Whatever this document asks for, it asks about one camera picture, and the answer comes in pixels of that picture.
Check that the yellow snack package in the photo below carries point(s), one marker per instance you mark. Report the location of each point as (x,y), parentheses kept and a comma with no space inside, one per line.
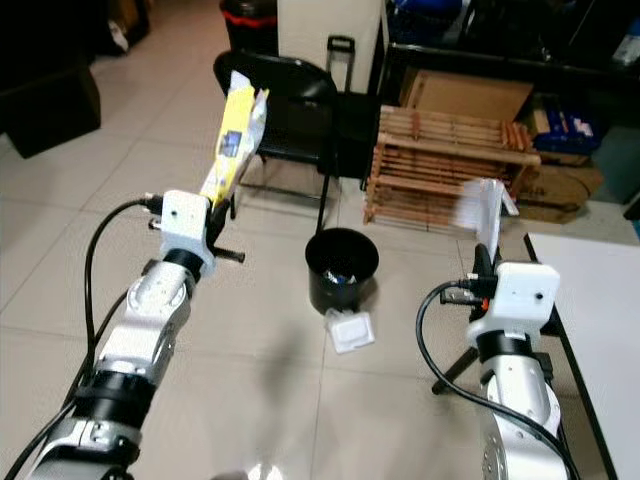
(235,140)

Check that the small white box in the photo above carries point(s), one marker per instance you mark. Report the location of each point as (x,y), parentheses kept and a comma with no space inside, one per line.
(351,331)

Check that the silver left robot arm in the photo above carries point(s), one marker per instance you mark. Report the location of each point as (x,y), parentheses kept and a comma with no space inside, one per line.
(150,320)

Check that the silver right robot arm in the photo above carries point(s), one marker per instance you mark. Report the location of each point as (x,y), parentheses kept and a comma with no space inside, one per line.
(520,410)

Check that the black round rubbish bin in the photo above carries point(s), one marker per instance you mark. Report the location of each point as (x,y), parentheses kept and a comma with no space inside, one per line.
(340,295)

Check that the black bin with red rim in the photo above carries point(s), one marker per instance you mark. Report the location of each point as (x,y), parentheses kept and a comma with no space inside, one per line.
(250,28)

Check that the small brown cardboard box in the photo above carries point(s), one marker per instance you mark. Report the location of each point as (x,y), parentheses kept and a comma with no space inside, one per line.
(560,195)

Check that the wooden slatted rack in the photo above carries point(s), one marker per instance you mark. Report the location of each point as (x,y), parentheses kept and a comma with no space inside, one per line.
(440,160)

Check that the blue packaged goods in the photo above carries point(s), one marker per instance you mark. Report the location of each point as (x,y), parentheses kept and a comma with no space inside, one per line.
(567,130)

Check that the teal plastic container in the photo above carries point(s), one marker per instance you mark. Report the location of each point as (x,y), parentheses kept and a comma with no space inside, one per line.
(618,165)

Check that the open brown cardboard box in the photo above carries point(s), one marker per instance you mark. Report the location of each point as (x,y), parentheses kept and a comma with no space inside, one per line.
(465,95)

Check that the black luggage trolley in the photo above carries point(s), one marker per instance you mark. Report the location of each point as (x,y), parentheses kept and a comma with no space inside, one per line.
(355,130)

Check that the black folding chair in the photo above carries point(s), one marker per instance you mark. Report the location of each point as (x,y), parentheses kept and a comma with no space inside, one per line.
(295,75)

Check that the black desk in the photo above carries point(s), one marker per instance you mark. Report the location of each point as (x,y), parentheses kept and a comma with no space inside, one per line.
(480,55)

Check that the black low cabinet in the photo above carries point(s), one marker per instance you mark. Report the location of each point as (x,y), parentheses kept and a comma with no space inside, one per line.
(50,108)

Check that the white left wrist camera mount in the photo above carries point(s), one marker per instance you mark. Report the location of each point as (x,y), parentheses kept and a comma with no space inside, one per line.
(185,225)

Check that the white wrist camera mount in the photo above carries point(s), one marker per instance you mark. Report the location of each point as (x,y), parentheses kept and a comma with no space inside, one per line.
(185,225)
(520,295)

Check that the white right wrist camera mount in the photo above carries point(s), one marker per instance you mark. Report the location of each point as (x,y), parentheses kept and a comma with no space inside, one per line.
(520,295)

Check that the white table with black frame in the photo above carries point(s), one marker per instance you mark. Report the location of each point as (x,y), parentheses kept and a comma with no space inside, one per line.
(595,300)

